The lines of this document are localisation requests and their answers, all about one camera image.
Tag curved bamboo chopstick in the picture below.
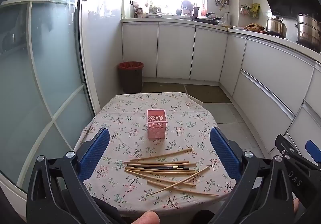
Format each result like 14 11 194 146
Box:
147 165 210 196

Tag black chopstick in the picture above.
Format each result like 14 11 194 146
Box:
125 166 189 171
128 165 187 167

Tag pink perforated utensil holder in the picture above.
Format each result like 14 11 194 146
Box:
146 109 168 140

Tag person's left hand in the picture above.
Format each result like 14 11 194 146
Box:
132 210 160 224

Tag floral tablecloth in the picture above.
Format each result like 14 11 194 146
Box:
78 93 235 214

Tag dark floor mat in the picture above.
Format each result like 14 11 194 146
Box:
141 82 186 93
185 84 231 103

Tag white lower cabinets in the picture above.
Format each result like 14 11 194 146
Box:
121 18 320 157

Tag glass sliding door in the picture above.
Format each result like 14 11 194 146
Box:
0 0 101 212

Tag red-lined brown trash bin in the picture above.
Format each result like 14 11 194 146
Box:
118 61 144 94

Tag steel stock pot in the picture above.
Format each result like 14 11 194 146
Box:
294 14 320 54

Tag steel kettle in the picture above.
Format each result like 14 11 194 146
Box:
266 17 287 39

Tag basket of food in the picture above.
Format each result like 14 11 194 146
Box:
244 23 265 33

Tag black frying pan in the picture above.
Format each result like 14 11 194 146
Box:
193 12 221 25

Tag yellow snack bag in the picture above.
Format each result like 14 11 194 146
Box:
250 3 260 19

